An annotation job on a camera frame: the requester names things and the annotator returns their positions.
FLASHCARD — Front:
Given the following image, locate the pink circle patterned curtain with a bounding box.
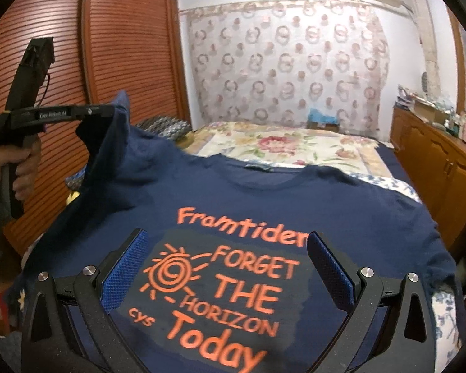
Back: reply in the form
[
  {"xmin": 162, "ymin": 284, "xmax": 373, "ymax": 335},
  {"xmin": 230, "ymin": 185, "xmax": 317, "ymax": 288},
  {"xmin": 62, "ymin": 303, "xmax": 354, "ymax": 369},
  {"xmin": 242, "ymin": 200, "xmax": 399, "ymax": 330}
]
[{"xmin": 185, "ymin": 0, "xmax": 390, "ymax": 137}]

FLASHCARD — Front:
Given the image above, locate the wooden sideboard cabinet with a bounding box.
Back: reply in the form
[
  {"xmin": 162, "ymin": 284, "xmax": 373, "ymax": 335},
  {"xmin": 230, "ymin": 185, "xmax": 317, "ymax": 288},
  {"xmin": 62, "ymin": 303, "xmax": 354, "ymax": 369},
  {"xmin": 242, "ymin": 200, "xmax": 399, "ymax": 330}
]
[{"xmin": 390, "ymin": 108, "xmax": 466, "ymax": 260}]

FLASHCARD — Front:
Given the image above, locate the floral pink bedspread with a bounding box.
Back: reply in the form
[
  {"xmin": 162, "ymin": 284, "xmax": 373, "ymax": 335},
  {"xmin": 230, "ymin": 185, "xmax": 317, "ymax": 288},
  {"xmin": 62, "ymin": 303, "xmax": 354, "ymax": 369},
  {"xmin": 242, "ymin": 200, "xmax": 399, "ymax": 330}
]
[{"xmin": 185, "ymin": 122, "xmax": 392, "ymax": 178}]

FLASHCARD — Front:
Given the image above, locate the blue floral white blanket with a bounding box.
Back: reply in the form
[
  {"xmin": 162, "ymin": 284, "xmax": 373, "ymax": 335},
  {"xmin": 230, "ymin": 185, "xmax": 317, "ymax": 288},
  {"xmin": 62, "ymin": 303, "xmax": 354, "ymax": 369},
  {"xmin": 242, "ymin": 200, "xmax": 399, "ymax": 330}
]
[{"xmin": 349, "ymin": 173, "xmax": 466, "ymax": 372}]

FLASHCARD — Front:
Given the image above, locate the dark circle patterned folded cloth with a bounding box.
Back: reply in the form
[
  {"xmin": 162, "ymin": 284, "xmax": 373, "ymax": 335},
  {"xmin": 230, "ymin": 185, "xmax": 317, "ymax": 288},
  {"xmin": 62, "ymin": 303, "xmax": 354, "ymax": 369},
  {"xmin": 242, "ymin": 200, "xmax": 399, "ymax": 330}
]
[{"xmin": 136, "ymin": 115, "xmax": 192, "ymax": 141}]

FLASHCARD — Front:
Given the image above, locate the red-brown louvered wardrobe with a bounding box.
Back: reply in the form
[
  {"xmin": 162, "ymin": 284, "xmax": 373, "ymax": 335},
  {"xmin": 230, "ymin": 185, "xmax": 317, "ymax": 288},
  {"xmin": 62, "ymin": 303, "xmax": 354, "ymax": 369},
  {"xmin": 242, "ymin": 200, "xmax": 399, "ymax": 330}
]
[{"xmin": 0, "ymin": 0, "xmax": 191, "ymax": 257}]

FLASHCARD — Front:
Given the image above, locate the blue item on box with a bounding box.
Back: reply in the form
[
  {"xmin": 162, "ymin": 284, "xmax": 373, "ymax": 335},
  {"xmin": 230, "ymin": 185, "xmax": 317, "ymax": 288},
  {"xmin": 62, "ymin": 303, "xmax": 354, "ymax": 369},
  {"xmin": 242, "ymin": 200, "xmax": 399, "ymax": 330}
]
[{"xmin": 307, "ymin": 108, "xmax": 339, "ymax": 125}]

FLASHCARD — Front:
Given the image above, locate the navy printed t-shirt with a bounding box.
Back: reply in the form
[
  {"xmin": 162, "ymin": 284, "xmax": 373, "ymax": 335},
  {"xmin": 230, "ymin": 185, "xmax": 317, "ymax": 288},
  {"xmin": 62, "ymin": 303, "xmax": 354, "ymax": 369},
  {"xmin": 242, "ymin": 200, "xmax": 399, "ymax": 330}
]
[{"xmin": 21, "ymin": 93, "xmax": 441, "ymax": 372}]

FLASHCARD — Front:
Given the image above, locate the person's left hand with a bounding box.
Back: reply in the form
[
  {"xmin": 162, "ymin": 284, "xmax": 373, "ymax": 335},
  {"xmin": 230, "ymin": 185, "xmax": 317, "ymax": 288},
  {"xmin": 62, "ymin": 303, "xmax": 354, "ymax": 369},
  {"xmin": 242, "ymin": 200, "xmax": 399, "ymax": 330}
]
[{"xmin": 0, "ymin": 136, "xmax": 42, "ymax": 201}]

